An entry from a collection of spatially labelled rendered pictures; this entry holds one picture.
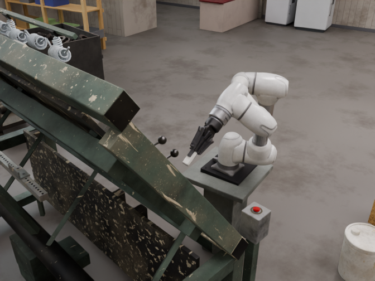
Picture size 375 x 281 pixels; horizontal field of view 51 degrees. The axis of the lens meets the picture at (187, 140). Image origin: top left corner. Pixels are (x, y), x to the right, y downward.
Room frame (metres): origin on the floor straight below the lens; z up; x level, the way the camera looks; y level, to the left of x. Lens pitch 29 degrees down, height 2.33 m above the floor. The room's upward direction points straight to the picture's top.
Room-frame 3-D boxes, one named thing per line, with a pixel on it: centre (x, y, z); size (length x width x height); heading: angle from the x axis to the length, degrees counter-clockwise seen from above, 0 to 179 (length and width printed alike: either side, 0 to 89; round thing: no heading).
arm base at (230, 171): (2.38, -0.28, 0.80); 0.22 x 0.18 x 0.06; 52
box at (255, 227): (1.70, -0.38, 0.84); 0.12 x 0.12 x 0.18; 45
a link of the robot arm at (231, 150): (2.37, -0.31, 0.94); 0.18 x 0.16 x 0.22; 77
